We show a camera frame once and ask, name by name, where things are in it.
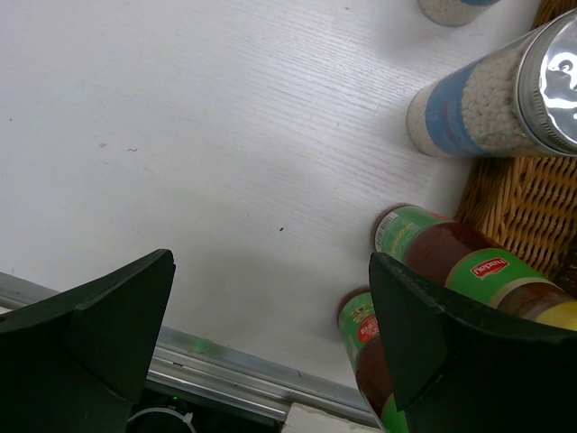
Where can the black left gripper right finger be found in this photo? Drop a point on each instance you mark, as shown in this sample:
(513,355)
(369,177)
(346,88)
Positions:
(457,365)

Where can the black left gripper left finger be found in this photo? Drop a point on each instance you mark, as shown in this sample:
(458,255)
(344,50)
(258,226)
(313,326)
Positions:
(78,361)

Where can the silver-lid bead jar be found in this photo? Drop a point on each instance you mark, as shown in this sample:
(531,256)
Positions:
(454,13)
(517,101)

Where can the green-label sauce bottle near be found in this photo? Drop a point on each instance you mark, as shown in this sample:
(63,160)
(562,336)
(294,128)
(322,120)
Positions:
(359,329)

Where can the green-label sauce bottle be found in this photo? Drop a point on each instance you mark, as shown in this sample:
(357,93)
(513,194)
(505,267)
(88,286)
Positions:
(359,329)
(464,260)

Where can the green-label sauce bottle far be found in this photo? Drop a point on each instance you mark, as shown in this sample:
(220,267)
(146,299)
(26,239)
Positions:
(464,260)

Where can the wicker divided basket tray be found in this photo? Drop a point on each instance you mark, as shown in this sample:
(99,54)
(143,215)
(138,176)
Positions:
(528,204)

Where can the aluminium front frame rail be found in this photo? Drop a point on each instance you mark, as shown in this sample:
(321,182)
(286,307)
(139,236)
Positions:
(200,366)

